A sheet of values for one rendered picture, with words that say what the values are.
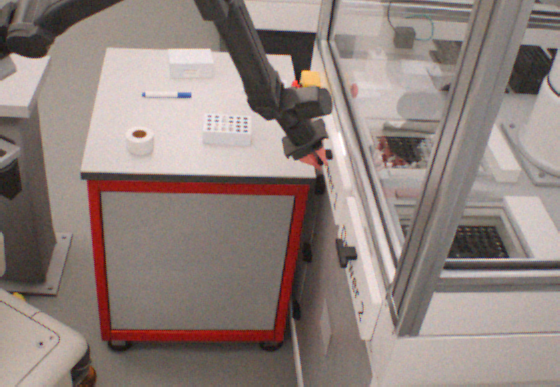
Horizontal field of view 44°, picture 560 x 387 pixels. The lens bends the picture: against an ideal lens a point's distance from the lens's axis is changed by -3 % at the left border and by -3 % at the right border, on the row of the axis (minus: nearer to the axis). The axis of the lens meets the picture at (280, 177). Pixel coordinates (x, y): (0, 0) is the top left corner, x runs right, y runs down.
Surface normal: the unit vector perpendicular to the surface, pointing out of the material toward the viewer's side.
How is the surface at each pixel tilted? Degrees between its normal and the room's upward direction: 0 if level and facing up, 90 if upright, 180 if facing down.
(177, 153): 0
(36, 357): 0
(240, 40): 119
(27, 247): 90
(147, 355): 0
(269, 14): 90
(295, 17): 90
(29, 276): 90
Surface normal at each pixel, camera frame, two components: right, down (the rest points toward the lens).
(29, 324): 0.11, -0.78
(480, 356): 0.09, 0.63
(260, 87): -0.07, 0.84
